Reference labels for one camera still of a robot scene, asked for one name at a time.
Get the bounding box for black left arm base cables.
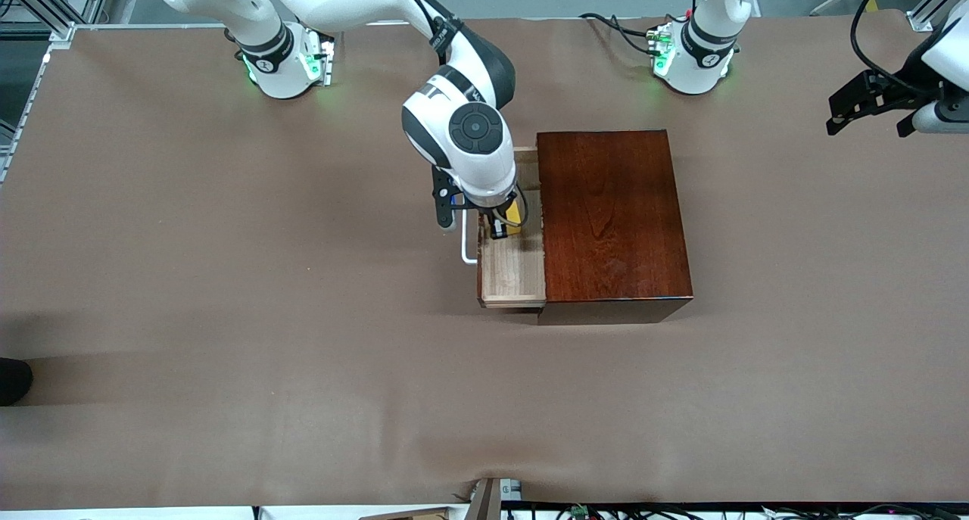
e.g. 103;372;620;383
579;13;671;55

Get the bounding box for dark brown wooden cabinet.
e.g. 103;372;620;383
535;129;694;325

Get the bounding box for black round object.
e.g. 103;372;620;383
0;357;33;406

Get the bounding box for brown table cover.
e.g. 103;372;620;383
0;9;969;509

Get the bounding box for metal base connector plate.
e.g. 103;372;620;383
647;22;678;76
303;22;345;88

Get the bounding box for wooden drawer with white handle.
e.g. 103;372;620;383
462;148;547;309

